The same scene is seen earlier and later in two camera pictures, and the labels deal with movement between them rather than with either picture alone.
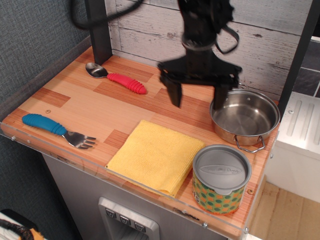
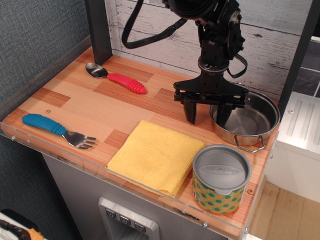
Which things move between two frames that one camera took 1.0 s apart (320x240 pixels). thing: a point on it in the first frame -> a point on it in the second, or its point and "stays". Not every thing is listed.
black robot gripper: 200,65 -> 211,87
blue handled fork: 74,139 stays
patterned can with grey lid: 220,173 stays
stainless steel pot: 250,114 stays
